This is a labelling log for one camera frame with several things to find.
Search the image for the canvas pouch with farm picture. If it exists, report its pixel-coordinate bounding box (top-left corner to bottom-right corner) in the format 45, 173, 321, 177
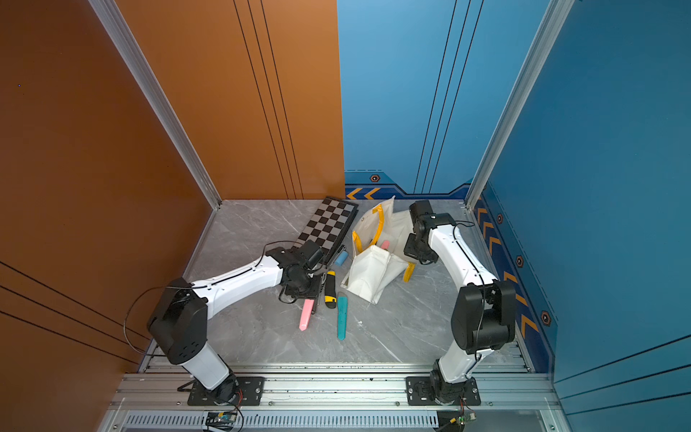
341, 198, 416, 304

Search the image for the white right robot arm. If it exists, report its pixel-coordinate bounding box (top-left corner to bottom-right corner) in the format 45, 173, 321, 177
404, 201, 516, 406

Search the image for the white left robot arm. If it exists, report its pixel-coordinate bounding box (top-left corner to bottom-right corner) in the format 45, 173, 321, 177
148, 242, 324, 405

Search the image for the black yellow utility knife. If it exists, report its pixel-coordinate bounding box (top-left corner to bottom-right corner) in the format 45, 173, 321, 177
323, 270, 338, 309

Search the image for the teal utility knife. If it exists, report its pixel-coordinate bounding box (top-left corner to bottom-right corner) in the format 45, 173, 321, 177
337, 292, 348, 341

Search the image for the light blue small cylinder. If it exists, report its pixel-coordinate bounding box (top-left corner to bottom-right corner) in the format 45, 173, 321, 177
334, 249, 348, 266

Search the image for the black pen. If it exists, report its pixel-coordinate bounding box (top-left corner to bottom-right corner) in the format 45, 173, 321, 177
326, 245, 346, 267

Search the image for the black white chessboard box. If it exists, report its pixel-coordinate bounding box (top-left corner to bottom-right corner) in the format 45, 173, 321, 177
297, 197, 359, 263

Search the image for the left green circuit board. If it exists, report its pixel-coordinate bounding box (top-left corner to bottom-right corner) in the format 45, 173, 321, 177
204, 410, 240, 431

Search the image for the green circuit board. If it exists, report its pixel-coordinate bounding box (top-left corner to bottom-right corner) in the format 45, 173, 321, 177
204, 410, 240, 431
444, 411, 477, 431

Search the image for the right green circuit board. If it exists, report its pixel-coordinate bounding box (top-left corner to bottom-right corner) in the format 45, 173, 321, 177
444, 411, 477, 431

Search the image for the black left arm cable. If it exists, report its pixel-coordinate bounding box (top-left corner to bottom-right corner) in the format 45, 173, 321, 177
122, 239, 295, 355

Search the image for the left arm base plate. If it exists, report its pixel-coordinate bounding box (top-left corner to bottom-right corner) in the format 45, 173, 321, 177
177, 374, 266, 408

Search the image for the aluminium front rail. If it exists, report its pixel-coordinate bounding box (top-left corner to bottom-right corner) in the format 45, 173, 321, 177
99, 365, 570, 431

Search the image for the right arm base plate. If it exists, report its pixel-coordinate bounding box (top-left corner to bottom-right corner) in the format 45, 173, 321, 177
405, 375, 482, 407

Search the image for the right aluminium corner post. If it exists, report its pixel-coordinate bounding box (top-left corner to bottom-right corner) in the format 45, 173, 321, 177
464, 0, 575, 211

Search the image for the aluminium corner post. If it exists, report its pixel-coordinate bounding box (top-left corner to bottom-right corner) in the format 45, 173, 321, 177
464, 0, 575, 211
89, 0, 222, 211

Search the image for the left aluminium corner post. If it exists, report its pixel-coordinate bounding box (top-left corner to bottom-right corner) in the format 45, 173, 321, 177
89, 0, 222, 211

